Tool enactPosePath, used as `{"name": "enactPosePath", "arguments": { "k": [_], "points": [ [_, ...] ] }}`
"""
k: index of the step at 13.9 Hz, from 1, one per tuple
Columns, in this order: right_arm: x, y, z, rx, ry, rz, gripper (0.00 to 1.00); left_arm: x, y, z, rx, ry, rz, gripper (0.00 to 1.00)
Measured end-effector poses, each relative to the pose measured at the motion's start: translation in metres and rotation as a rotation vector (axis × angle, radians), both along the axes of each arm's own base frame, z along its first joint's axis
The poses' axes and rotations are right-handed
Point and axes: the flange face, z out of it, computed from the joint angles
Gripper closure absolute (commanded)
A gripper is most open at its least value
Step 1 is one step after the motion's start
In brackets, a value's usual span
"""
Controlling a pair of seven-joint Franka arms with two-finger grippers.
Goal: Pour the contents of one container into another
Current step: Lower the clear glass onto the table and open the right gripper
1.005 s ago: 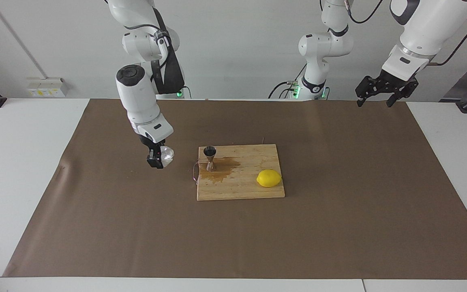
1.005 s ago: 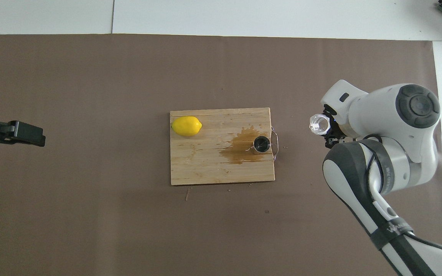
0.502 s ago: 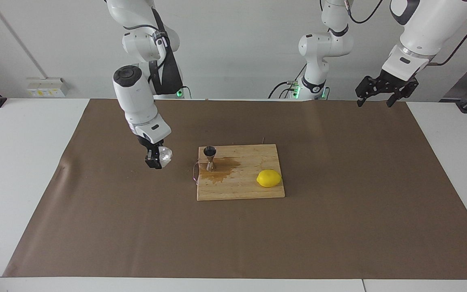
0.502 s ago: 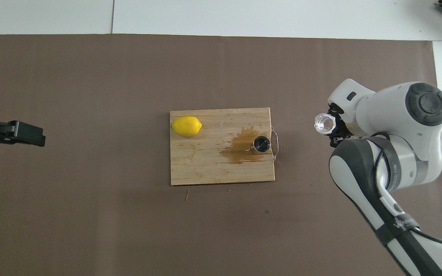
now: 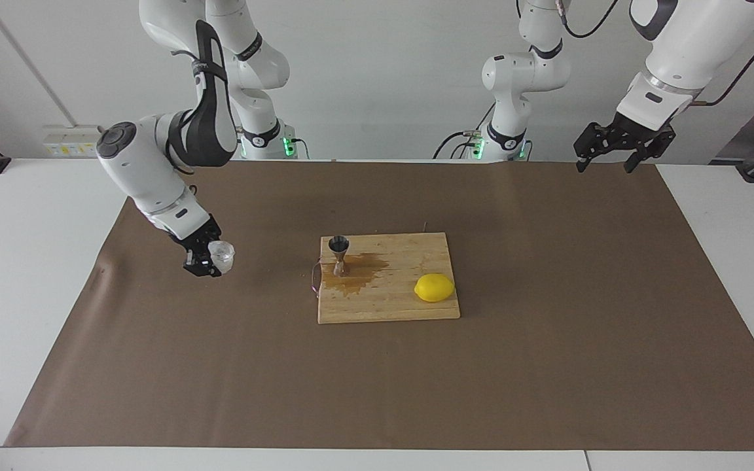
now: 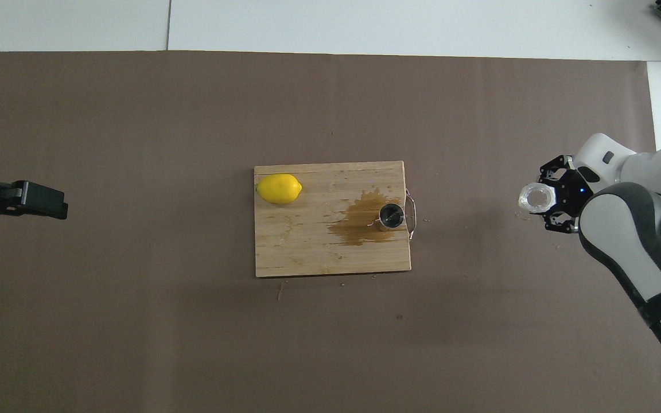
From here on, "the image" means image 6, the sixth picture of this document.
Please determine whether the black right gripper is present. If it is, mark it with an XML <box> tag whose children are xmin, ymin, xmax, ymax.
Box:
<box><xmin>538</xmin><ymin>154</ymin><xmax>596</xmax><ymax>233</ymax></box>

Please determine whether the clear plastic cup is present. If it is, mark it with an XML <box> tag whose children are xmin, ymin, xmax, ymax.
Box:
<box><xmin>518</xmin><ymin>181</ymin><xmax>556</xmax><ymax>215</ymax></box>

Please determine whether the steel double jigger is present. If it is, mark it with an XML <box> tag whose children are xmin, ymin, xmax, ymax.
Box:
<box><xmin>378</xmin><ymin>203</ymin><xmax>406</xmax><ymax>231</ymax></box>

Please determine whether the brown paper table mat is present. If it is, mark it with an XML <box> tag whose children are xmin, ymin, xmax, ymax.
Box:
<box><xmin>0</xmin><ymin>50</ymin><xmax>661</xmax><ymax>413</ymax></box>

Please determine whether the wooden cutting board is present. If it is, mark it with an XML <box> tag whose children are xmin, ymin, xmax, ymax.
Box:
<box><xmin>254</xmin><ymin>161</ymin><xmax>417</xmax><ymax>278</ymax></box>

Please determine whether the yellow lemon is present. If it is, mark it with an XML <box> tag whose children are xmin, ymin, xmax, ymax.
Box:
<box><xmin>256</xmin><ymin>173</ymin><xmax>303</xmax><ymax>205</ymax></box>

